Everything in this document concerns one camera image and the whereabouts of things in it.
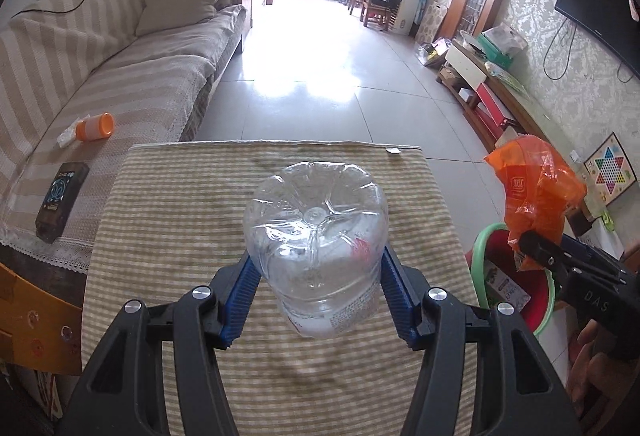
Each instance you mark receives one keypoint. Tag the red green trash bin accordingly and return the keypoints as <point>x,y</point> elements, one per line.
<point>496,279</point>

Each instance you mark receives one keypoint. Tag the chinese checkers board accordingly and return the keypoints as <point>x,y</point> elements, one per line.
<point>610,170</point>

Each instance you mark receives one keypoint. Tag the black remote box on sofa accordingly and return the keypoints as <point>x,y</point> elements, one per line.
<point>59,200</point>

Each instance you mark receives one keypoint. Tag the striped beige sofa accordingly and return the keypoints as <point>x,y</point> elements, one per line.
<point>62,60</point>

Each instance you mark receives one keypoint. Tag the wooden chair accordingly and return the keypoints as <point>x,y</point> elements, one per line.
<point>375,1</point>

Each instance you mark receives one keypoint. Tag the wooden tv cabinet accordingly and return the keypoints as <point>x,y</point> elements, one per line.
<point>493,109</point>

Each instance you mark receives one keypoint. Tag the person's right hand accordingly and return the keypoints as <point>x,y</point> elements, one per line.
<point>597,371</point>

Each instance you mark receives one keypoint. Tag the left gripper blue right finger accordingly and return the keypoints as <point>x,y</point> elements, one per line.
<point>404,290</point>

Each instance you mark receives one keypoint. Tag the wall mounted television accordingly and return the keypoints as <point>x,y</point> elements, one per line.
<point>610,22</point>

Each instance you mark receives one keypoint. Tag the wooden side table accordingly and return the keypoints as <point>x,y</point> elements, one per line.
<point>38,330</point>

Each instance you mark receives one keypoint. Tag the clear plastic bottle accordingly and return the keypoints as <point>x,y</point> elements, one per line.
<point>316,231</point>

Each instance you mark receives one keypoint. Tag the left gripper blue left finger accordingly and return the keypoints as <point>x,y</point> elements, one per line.
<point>236,288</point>

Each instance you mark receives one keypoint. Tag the orange plastic snack bag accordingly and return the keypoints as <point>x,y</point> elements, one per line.
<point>540,188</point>

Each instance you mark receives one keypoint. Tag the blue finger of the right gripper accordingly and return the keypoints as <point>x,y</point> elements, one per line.
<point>585,248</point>
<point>538,253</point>

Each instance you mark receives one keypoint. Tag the orange capped small bottle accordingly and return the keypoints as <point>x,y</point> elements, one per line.
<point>90,128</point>

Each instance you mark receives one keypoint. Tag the green box on cabinet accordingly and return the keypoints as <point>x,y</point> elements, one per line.
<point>492,53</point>

